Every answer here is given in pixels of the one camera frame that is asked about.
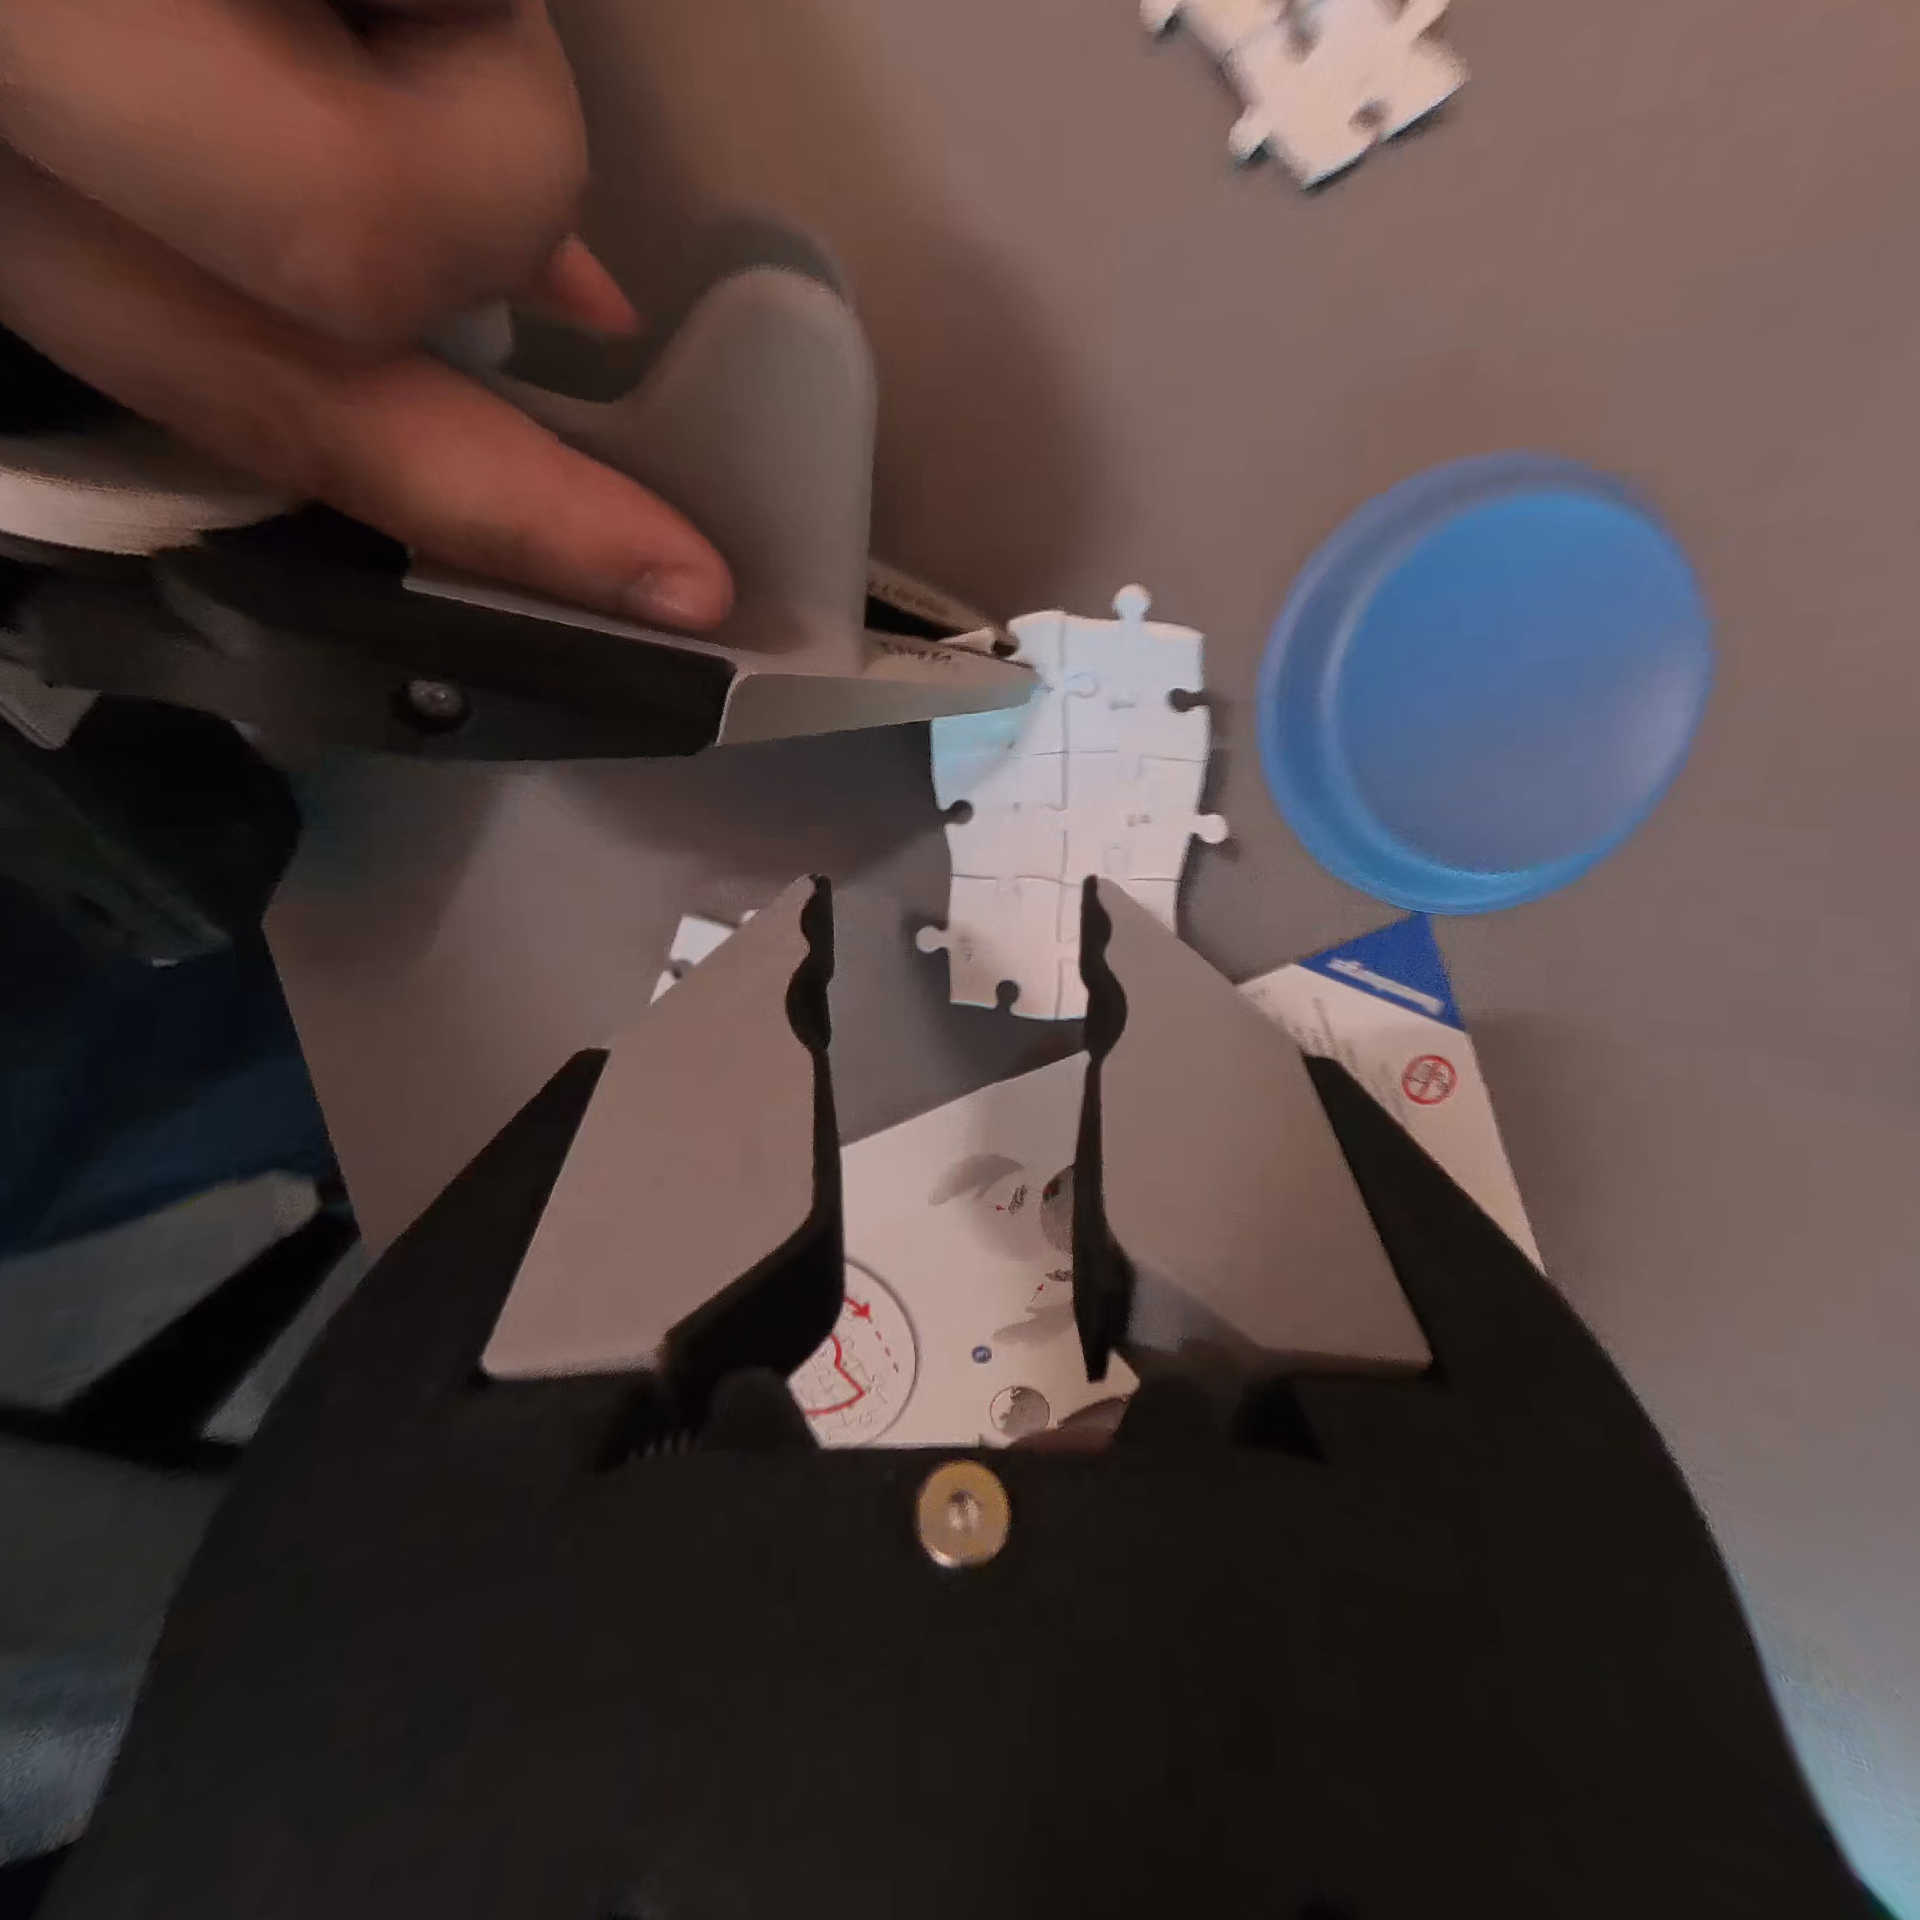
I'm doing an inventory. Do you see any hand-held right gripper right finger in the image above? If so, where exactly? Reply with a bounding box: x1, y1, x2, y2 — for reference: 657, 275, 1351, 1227
1069, 875, 1432, 1385

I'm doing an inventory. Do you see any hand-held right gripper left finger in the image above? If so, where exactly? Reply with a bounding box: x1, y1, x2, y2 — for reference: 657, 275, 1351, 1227
477, 875, 845, 1407

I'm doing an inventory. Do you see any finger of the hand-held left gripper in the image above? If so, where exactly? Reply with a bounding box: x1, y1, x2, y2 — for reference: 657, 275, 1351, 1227
860, 560, 1025, 673
716, 662, 1047, 750

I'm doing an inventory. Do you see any white assembled puzzle section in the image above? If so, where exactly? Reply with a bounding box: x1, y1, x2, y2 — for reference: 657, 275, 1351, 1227
915, 582, 1235, 1026

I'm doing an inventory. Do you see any cartoon puzzle box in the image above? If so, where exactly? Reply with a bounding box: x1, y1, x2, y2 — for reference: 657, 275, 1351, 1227
817, 916, 1546, 1455

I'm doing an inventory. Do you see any white puzzle piece cluster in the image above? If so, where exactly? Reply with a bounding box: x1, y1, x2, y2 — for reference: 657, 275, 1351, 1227
1138, 0, 1473, 192

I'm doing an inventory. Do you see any person's left hand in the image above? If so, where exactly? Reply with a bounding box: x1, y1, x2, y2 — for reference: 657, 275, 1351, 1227
0, 0, 740, 632

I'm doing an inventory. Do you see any blue round plastic stand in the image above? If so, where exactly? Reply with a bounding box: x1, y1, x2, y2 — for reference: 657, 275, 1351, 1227
1257, 454, 1716, 917

